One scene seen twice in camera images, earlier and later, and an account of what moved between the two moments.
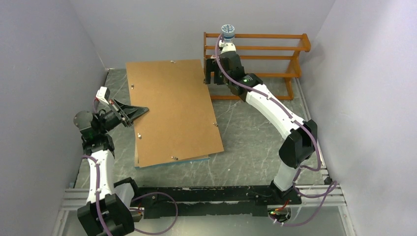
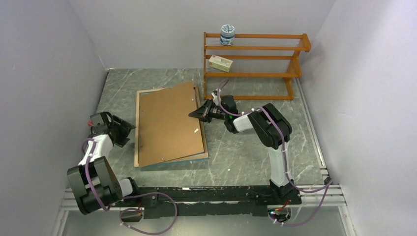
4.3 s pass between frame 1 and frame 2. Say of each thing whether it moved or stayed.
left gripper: moved
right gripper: moved
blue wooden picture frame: moved
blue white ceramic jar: stayed
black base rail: stayed
